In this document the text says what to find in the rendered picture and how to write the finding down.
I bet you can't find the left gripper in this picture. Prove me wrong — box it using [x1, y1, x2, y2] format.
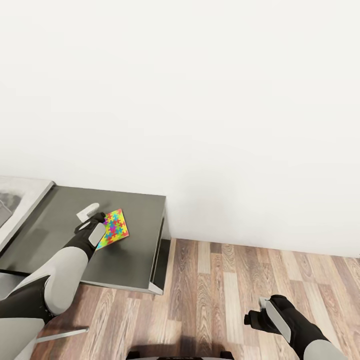
[75, 212, 106, 233]

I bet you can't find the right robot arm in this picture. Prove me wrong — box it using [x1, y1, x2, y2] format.
[244, 294, 350, 360]

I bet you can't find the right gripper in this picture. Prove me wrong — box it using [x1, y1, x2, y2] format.
[244, 310, 282, 335]

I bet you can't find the jigsaw puzzle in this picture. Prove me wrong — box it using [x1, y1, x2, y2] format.
[96, 209, 129, 251]

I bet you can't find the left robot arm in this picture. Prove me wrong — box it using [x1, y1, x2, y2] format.
[0, 203, 107, 360]

